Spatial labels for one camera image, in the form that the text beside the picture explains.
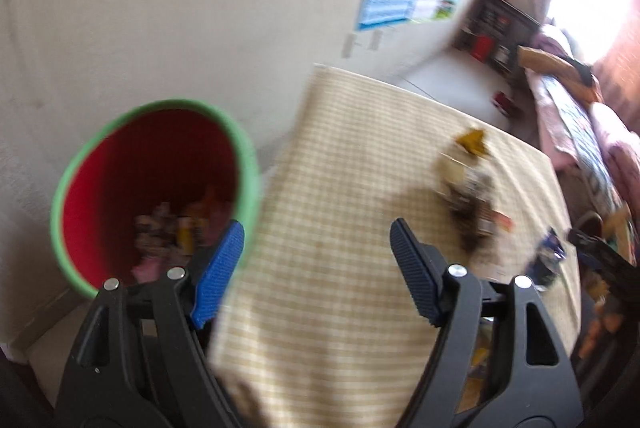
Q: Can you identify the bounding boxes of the dark brown wrapper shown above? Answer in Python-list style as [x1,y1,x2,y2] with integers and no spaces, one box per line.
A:
[442,170,516,256]

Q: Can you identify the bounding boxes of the sofa with pink cushions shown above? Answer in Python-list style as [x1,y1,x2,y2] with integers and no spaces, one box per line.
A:
[520,22,640,229]

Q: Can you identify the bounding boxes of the pink wrapper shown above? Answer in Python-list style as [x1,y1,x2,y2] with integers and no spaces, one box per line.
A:
[132,255,168,283]

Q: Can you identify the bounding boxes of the red container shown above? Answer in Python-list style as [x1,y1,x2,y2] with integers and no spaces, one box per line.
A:
[470,35,496,63]

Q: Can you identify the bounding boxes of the red bin with green rim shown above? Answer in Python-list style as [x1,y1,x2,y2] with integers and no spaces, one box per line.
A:
[50,98,261,301]

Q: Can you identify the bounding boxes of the dark metal shelf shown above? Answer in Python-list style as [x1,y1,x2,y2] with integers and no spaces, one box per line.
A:
[460,0,541,78]

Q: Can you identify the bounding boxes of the white and yellow wrapper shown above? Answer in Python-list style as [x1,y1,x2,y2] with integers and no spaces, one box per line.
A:
[436,150,483,196]

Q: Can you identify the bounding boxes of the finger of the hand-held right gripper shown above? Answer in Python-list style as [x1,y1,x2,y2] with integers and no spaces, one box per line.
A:
[567,228,633,281]

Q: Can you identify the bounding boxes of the tan pillow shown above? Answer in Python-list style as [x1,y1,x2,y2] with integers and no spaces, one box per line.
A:
[517,45,596,101]

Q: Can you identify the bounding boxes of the dark cloth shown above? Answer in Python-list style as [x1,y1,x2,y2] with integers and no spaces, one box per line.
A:
[570,58,603,88]

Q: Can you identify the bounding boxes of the pink blanket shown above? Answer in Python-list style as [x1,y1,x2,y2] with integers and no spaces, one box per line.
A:
[590,102,640,209]

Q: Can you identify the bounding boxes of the dark brown round object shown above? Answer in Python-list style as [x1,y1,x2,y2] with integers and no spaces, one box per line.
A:
[572,210,606,239]

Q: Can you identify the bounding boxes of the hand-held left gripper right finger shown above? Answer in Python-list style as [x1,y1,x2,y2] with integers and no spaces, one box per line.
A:
[390,218,586,428]

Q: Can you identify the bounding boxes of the blue wrapper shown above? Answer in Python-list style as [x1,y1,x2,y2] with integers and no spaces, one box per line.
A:
[530,228,568,286]

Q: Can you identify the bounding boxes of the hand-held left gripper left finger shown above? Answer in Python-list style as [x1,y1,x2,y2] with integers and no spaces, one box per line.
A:
[54,220,246,428]

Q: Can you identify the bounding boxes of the floral chair cushion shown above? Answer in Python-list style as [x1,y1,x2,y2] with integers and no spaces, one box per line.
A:
[575,268,626,359]

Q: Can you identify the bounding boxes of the beige checked tablecloth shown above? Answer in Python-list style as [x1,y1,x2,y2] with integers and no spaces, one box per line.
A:
[207,64,583,428]

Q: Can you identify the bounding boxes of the pink pillow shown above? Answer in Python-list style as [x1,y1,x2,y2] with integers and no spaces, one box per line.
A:
[537,25,576,58]

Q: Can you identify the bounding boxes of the yellow packet with brown dots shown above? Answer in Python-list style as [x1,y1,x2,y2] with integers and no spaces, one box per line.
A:
[452,128,493,159]

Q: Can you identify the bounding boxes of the blue checked quilt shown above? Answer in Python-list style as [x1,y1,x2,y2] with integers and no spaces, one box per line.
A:
[542,75,626,213]

